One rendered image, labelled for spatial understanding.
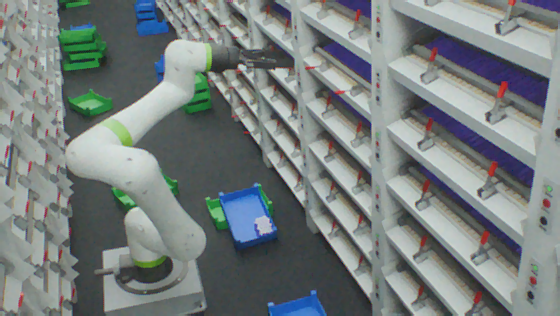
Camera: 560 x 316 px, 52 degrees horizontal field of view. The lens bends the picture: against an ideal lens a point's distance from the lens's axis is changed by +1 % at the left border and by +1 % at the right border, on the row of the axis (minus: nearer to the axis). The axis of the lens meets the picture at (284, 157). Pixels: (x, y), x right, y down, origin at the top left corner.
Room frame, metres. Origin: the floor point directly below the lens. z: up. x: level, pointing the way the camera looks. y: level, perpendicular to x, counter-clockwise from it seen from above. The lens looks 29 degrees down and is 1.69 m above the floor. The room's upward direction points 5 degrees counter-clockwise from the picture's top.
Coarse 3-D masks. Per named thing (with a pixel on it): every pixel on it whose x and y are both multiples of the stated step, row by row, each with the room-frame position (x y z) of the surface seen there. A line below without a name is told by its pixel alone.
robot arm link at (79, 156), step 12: (108, 120) 1.53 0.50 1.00; (96, 132) 1.46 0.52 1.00; (108, 132) 1.47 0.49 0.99; (120, 132) 1.49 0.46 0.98; (72, 144) 1.42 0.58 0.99; (84, 144) 1.41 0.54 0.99; (96, 144) 1.40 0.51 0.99; (120, 144) 1.47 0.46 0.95; (72, 156) 1.39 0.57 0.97; (84, 156) 1.38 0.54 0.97; (72, 168) 1.38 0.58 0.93; (84, 168) 1.36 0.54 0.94; (96, 180) 1.38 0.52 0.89
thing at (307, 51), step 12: (324, 36) 2.25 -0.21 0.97; (300, 48) 2.21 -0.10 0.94; (312, 48) 2.22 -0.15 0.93; (312, 60) 2.17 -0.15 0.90; (312, 72) 2.14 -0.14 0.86; (324, 72) 2.03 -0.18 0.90; (336, 72) 2.00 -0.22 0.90; (336, 84) 1.91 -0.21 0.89; (348, 84) 1.88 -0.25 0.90; (348, 96) 1.81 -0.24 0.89; (360, 96) 1.77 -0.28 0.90; (360, 108) 1.73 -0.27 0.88
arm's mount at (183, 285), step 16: (112, 256) 1.68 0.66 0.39; (176, 272) 1.58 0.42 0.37; (192, 272) 1.57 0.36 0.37; (112, 288) 1.51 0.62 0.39; (128, 288) 1.50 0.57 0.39; (144, 288) 1.50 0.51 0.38; (160, 288) 1.50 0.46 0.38; (176, 288) 1.50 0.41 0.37; (192, 288) 1.49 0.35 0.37; (112, 304) 1.43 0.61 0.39; (128, 304) 1.43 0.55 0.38; (144, 304) 1.43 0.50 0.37; (160, 304) 1.45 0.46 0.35; (176, 304) 1.46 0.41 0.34; (192, 304) 1.47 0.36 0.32
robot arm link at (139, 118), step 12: (168, 84) 1.75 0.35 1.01; (180, 84) 1.74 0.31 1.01; (192, 84) 1.77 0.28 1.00; (156, 96) 1.68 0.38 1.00; (168, 96) 1.70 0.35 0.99; (180, 96) 1.74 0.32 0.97; (192, 96) 1.79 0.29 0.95; (132, 108) 1.60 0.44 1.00; (144, 108) 1.61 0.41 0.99; (156, 108) 1.64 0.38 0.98; (168, 108) 1.68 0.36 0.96; (120, 120) 1.53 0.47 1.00; (132, 120) 1.55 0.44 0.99; (144, 120) 1.58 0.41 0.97; (156, 120) 1.63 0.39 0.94; (132, 132) 1.52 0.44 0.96; (144, 132) 1.57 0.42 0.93; (132, 144) 1.52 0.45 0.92
